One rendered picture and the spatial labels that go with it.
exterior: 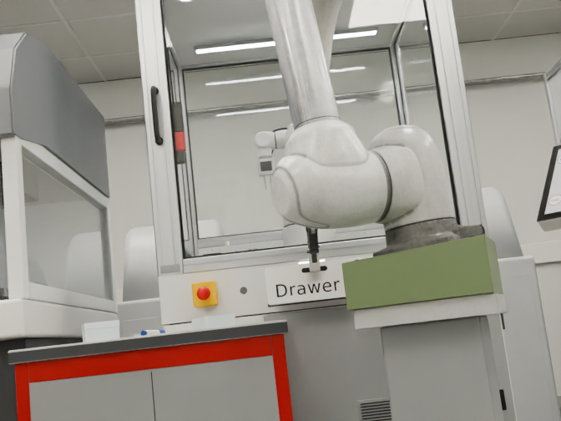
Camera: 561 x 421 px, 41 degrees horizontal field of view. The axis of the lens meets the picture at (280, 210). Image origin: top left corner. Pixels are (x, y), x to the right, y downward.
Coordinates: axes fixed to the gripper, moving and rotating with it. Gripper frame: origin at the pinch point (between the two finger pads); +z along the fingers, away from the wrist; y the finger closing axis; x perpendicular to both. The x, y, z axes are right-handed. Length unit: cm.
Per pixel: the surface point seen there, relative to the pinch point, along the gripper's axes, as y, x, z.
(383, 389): -10.2, -16.6, 40.4
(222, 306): 6.7, 28.4, 16.2
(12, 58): 33, 80, -59
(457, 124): 34, -51, -23
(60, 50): 330, 140, 1
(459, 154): 29, -50, -15
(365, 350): -3.4, -12.7, 30.6
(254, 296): 7.9, 18.5, 14.4
